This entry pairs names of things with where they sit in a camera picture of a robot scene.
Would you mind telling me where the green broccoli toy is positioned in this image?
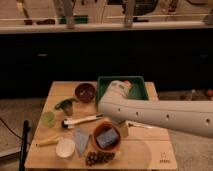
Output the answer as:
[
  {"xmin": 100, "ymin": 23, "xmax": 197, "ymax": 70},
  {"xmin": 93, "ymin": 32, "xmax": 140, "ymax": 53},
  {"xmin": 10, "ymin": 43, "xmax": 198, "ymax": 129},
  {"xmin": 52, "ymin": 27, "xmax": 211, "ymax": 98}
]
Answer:
[{"xmin": 54, "ymin": 98, "xmax": 77, "ymax": 116}]

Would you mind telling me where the white round bowl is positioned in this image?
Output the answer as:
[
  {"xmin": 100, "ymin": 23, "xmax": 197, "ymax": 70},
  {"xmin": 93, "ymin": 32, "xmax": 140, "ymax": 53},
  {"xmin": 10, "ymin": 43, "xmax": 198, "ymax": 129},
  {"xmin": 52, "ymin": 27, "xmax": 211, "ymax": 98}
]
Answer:
[{"xmin": 56, "ymin": 138, "xmax": 75, "ymax": 158}]

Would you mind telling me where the black stand pole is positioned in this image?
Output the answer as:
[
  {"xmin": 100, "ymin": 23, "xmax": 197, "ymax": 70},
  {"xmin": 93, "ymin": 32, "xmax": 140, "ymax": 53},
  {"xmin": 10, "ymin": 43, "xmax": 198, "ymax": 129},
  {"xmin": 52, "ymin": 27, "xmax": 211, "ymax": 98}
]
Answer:
[{"xmin": 19, "ymin": 120, "xmax": 30, "ymax": 171}]

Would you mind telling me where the orange round fruit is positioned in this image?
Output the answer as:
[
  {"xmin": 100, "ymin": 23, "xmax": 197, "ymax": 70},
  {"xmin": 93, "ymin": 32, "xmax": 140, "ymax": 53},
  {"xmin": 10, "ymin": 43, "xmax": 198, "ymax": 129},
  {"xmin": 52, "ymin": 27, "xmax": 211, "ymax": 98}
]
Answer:
[{"xmin": 123, "ymin": 80, "xmax": 131, "ymax": 87}]

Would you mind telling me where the purple grape bunch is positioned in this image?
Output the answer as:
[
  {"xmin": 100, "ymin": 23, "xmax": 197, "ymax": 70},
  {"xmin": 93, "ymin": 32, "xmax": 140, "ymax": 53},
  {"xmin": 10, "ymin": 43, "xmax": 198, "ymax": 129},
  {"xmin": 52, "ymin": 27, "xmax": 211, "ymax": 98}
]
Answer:
[{"xmin": 85, "ymin": 151, "xmax": 115, "ymax": 166}]

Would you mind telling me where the blue sponge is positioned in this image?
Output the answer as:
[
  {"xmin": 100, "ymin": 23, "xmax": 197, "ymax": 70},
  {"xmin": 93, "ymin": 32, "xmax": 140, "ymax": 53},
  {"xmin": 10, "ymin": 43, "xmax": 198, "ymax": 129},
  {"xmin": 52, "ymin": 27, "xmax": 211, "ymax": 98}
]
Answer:
[{"xmin": 96, "ymin": 129, "xmax": 119, "ymax": 148}]

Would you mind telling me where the silver metal fork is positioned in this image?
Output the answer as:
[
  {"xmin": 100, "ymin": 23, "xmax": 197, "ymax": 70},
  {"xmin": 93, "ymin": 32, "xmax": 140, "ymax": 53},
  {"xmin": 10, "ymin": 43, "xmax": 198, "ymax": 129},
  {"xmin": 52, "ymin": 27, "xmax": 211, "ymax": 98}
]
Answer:
[{"xmin": 127, "ymin": 123, "xmax": 153, "ymax": 129}]

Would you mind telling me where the black cable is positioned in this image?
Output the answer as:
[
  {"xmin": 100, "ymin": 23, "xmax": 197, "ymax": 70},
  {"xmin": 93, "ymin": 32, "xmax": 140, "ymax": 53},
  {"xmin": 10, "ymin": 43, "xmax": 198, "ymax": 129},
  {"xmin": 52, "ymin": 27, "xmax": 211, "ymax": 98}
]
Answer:
[{"xmin": 0, "ymin": 118, "xmax": 23, "ymax": 141}]

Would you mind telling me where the grey blue cloth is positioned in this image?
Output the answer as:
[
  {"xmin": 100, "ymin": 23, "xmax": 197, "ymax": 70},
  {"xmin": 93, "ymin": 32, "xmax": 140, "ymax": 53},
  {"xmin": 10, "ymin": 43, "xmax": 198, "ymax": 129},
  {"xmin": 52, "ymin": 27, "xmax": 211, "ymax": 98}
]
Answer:
[{"xmin": 74, "ymin": 128, "xmax": 90, "ymax": 156}]

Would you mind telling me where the orange bowl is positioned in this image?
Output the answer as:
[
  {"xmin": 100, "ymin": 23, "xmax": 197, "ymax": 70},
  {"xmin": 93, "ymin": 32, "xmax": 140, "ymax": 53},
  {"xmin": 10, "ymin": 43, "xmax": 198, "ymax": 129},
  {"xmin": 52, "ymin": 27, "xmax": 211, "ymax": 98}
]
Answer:
[{"xmin": 92, "ymin": 121, "xmax": 121, "ymax": 152}]

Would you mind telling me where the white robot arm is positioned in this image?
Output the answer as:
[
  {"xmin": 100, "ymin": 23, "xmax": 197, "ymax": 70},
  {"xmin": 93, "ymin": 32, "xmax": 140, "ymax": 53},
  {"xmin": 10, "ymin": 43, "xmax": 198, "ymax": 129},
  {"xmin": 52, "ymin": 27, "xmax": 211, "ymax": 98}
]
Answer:
[{"xmin": 98, "ymin": 80, "xmax": 213, "ymax": 138}]

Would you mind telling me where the small green cup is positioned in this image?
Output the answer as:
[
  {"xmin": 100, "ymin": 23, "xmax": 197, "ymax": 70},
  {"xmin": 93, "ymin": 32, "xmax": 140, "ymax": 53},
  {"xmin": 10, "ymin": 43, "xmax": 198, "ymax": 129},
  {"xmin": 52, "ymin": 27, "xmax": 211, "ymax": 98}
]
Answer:
[{"xmin": 41, "ymin": 111, "xmax": 55, "ymax": 127}]

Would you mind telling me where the purple bowl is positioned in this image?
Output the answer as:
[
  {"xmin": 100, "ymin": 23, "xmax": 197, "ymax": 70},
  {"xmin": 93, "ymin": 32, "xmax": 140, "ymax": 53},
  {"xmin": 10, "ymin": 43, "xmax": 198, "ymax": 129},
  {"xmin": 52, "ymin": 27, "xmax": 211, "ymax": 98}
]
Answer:
[{"xmin": 75, "ymin": 83, "xmax": 96, "ymax": 103}]

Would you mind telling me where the yellow banana toy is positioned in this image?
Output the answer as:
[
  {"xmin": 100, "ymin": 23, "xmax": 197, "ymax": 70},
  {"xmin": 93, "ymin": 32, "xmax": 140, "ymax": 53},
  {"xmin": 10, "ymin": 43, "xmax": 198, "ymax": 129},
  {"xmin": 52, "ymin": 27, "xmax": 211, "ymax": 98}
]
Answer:
[{"xmin": 36, "ymin": 136, "xmax": 61, "ymax": 147}]

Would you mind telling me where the green plastic tray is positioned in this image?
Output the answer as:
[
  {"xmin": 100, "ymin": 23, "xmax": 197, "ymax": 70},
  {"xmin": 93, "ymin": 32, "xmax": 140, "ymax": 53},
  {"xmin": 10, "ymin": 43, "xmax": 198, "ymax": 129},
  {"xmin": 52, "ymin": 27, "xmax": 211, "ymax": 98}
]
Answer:
[{"xmin": 96, "ymin": 76, "xmax": 149, "ymax": 108}]

